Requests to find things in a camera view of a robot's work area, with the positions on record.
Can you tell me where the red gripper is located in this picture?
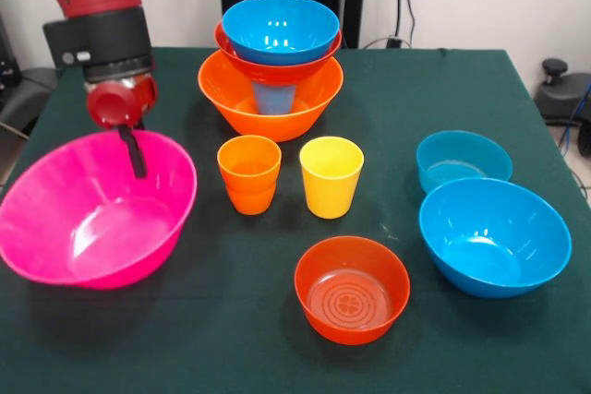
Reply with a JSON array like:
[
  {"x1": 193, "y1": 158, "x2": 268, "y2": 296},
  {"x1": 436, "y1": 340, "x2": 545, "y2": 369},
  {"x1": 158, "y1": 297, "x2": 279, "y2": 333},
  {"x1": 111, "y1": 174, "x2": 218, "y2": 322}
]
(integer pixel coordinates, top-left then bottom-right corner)
[{"x1": 84, "y1": 75, "x2": 159, "y2": 180}]

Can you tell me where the dark green table cloth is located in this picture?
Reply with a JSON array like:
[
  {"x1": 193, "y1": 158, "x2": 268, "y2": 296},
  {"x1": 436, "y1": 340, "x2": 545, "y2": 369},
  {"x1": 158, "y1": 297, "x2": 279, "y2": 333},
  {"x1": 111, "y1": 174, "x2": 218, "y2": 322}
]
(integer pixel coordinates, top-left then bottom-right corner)
[{"x1": 0, "y1": 46, "x2": 591, "y2": 394}]

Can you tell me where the large blue bowl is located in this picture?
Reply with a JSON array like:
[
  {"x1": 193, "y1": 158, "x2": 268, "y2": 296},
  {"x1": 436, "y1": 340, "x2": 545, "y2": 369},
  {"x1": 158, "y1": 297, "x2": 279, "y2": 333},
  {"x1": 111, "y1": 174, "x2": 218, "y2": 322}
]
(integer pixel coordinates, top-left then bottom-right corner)
[
  {"x1": 418, "y1": 176, "x2": 573, "y2": 299},
  {"x1": 222, "y1": 0, "x2": 342, "y2": 66}
]

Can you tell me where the black wall cable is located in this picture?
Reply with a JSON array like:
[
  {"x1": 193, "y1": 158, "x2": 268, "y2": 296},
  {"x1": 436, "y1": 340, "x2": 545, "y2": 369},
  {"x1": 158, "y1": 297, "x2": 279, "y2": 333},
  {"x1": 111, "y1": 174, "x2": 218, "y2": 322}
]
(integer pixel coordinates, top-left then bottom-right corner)
[{"x1": 364, "y1": 0, "x2": 416, "y2": 49}]

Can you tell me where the black pedestal leg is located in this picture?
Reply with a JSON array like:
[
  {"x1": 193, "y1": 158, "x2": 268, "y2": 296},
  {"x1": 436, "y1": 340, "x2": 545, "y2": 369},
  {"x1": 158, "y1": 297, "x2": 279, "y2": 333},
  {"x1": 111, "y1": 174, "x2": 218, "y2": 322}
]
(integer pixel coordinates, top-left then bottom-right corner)
[
  {"x1": 0, "y1": 66, "x2": 61, "y2": 137},
  {"x1": 535, "y1": 58, "x2": 591, "y2": 158}
]

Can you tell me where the large pink bowl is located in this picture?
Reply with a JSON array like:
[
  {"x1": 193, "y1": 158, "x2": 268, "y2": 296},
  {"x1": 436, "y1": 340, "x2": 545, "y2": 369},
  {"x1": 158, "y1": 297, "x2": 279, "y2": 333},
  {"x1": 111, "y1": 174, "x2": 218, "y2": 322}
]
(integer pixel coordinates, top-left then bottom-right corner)
[{"x1": 0, "y1": 129, "x2": 199, "y2": 292}]

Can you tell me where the wide red bowl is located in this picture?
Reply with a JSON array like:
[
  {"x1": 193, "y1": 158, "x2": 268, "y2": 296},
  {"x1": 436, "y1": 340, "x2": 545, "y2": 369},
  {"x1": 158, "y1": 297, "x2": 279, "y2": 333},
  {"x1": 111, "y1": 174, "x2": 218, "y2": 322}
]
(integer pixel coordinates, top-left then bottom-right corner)
[{"x1": 214, "y1": 19, "x2": 344, "y2": 88}]

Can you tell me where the small teal blue bowl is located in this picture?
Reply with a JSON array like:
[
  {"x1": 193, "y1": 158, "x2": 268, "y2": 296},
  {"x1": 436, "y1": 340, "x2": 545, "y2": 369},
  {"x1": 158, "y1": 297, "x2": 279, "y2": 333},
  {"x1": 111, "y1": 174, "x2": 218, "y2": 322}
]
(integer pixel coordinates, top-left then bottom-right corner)
[{"x1": 416, "y1": 130, "x2": 513, "y2": 196}]

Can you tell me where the blue cup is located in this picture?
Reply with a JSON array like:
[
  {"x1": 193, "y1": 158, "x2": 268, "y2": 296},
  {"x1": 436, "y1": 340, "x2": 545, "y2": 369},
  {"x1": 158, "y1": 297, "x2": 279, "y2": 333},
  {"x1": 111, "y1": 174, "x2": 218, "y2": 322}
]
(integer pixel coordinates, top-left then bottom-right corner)
[{"x1": 251, "y1": 81, "x2": 297, "y2": 115}]

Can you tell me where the small red bowl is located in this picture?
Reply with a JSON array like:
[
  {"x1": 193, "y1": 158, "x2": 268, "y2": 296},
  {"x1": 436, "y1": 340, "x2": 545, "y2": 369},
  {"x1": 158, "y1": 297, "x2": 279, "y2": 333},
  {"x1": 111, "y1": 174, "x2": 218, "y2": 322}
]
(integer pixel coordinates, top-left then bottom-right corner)
[{"x1": 294, "y1": 235, "x2": 411, "y2": 346}]

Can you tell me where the large orange bowl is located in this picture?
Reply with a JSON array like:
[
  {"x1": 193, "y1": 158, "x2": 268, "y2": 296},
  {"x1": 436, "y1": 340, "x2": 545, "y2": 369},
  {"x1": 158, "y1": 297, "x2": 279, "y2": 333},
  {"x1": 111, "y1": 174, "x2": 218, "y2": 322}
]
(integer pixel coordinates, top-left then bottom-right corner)
[{"x1": 198, "y1": 49, "x2": 345, "y2": 143}]

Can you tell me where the orange cup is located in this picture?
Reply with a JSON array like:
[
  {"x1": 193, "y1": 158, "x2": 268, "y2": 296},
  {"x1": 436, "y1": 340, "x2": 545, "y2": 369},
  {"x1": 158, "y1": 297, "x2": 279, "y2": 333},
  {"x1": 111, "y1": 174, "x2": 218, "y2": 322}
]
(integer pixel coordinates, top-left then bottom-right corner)
[
  {"x1": 217, "y1": 135, "x2": 283, "y2": 195},
  {"x1": 224, "y1": 180, "x2": 278, "y2": 216}
]

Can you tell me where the blue cable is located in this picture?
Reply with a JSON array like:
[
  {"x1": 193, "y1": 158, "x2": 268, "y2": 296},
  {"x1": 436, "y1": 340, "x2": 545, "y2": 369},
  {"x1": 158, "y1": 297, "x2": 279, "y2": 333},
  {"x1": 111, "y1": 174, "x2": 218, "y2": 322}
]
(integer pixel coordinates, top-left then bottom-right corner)
[{"x1": 558, "y1": 84, "x2": 591, "y2": 155}]

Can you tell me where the yellow cup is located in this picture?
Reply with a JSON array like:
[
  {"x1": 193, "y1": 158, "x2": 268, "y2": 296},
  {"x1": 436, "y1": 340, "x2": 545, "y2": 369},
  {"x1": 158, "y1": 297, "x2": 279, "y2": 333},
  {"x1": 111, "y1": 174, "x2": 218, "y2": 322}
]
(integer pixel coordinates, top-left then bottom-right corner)
[{"x1": 298, "y1": 136, "x2": 366, "y2": 220}]

